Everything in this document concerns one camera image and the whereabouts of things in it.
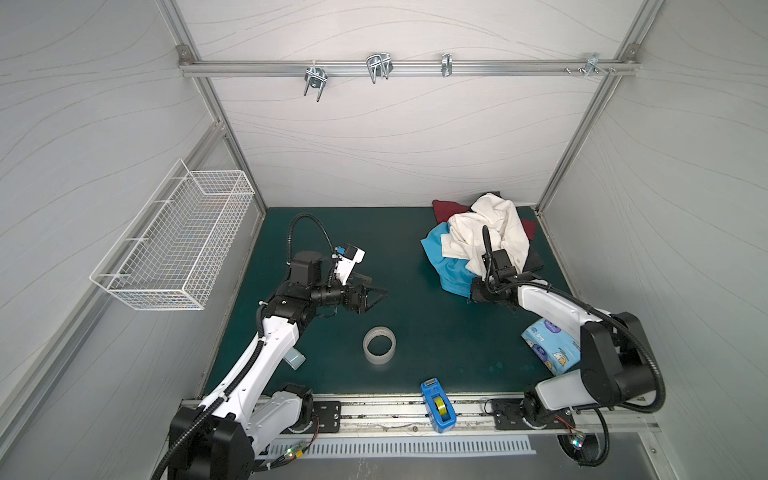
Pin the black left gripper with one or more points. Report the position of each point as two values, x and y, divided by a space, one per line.
358 305

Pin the turquoise blue cloth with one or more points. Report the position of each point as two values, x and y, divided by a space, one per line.
453 275

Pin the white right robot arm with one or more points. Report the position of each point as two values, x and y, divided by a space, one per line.
616 365

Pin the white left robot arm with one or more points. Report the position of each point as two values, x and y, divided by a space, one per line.
221 437

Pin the maroon red cloth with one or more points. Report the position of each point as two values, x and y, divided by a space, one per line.
444 210

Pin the cream white cloth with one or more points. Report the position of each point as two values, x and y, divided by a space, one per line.
464 240

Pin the clear tape roll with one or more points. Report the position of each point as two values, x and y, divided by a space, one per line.
379 345

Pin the blue tape dispenser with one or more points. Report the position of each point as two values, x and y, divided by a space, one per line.
440 410

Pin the dark grey denim jeans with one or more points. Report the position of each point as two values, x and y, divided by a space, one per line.
533 261

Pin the blue tissue pack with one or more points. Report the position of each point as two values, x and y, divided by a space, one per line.
557 350

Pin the metal u-bolt clamp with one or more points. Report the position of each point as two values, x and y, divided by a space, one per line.
379 65
316 79

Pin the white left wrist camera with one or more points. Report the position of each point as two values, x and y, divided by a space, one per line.
346 258

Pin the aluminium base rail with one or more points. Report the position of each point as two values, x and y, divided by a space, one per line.
477 413

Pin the white slotted cable duct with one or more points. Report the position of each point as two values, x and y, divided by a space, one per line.
420 447

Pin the white wire basket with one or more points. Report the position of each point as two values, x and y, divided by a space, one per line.
169 256

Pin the small metal bracket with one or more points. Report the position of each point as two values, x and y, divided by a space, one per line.
446 65

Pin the metal crossbar rail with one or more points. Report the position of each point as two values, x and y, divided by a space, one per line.
401 68

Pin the metal bolt bracket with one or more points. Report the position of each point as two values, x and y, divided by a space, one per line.
591 67

